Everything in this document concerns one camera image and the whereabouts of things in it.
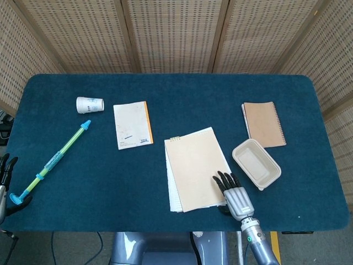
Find left robot hand grey black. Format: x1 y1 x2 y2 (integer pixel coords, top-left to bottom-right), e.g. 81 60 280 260
0 153 33 225

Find right robot hand grey black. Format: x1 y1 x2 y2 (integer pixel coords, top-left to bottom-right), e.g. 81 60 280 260
212 170 255 221

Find large tan-covered lined notepad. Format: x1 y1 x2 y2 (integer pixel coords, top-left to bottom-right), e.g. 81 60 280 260
164 126 233 214

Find brown spiral notebook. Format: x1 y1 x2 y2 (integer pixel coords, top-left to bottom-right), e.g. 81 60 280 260
241 101 287 149

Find beige plastic food container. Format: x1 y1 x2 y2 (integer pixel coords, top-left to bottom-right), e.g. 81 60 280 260
232 138 282 192

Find black equipment beside table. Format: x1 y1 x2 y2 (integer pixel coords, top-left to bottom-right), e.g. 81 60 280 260
0 109 14 146

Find green tube toy blue ends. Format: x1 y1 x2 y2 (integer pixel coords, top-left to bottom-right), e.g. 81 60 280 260
9 120 92 205

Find grey-blue robot torso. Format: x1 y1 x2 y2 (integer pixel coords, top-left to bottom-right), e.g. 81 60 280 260
109 231 230 265

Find dark blue table cloth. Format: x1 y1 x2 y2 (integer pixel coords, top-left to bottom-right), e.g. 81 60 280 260
3 73 350 233

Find white paper cup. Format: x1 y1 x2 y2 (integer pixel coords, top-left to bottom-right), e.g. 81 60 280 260
76 96 105 115

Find white notepad orange spine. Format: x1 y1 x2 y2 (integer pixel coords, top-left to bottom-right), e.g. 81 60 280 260
113 100 154 151

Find woven bamboo folding screen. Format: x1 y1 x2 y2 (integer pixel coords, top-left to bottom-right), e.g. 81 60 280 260
0 0 353 210

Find thin dark floor cable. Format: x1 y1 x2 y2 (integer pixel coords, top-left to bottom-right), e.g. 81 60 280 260
87 231 105 265

